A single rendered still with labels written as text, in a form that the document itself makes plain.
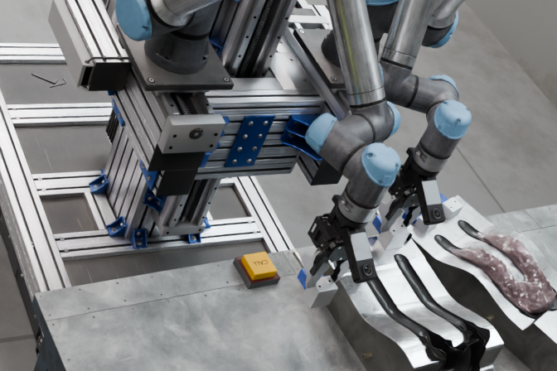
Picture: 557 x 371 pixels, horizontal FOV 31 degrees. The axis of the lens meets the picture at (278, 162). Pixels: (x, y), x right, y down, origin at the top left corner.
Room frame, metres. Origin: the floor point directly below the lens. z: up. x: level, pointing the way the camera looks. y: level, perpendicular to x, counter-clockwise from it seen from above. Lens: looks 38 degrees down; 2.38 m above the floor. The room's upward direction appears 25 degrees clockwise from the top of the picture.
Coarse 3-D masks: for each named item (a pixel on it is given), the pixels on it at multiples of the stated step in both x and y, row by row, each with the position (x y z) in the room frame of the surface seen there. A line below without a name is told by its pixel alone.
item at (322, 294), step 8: (296, 256) 1.59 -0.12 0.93; (304, 272) 1.55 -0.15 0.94; (304, 280) 1.54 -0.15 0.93; (320, 280) 1.53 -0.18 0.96; (328, 280) 1.54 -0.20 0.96; (304, 288) 1.53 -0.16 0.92; (312, 288) 1.51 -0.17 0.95; (320, 288) 1.51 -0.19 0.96; (328, 288) 1.52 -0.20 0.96; (336, 288) 1.53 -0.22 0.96; (304, 296) 1.52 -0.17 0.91; (312, 296) 1.50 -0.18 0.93; (320, 296) 1.50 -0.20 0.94; (328, 296) 1.52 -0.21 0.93; (312, 304) 1.50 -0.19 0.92; (320, 304) 1.51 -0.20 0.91; (328, 304) 1.53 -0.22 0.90
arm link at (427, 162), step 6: (414, 150) 1.82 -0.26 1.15; (420, 150) 1.81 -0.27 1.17; (414, 156) 1.81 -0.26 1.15; (420, 156) 1.80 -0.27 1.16; (426, 156) 1.79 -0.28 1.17; (420, 162) 1.80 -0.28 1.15; (426, 162) 1.79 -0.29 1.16; (432, 162) 1.79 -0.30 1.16; (438, 162) 1.80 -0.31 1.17; (444, 162) 1.81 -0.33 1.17; (426, 168) 1.79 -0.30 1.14; (432, 168) 1.79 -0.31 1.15; (438, 168) 1.80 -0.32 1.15
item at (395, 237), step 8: (376, 216) 1.84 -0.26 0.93; (376, 224) 1.83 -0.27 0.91; (400, 224) 1.83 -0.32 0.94; (384, 232) 1.81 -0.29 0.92; (392, 232) 1.79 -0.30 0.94; (400, 232) 1.81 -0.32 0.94; (408, 232) 1.82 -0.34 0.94; (384, 240) 1.80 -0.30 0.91; (392, 240) 1.79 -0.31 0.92; (400, 240) 1.81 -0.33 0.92; (384, 248) 1.79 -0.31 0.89; (392, 248) 1.80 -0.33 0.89
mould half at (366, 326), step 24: (384, 264) 1.74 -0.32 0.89; (360, 288) 1.64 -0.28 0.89; (408, 288) 1.70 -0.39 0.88; (432, 288) 1.74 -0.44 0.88; (336, 312) 1.61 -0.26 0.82; (360, 312) 1.57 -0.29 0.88; (384, 312) 1.60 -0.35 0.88; (408, 312) 1.63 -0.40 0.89; (432, 312) 1.65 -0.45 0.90; (456, 312) 1.67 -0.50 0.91; (360, 336) 1.54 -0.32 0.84; (384, 336) 1.51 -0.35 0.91; (408, 336) 1.52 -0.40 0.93; (456, 336) 1.57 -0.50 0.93; (384, 360) 1.48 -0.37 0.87; (408, 360) 1.45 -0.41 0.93; (432, 360) 1.48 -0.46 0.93
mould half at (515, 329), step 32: (448, 224) 2.02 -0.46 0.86; (480, 224) 2.08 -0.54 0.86; (448, 256) 1.90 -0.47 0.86; (544, 256) 2.03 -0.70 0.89; (448, 288) 1.85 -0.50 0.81; (480, 288) 1.82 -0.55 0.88; (512, 320) 1.77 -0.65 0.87; (544, 320) 1.77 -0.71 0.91; (512, 352) 1.75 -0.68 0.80; (544, 352) 1.72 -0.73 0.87
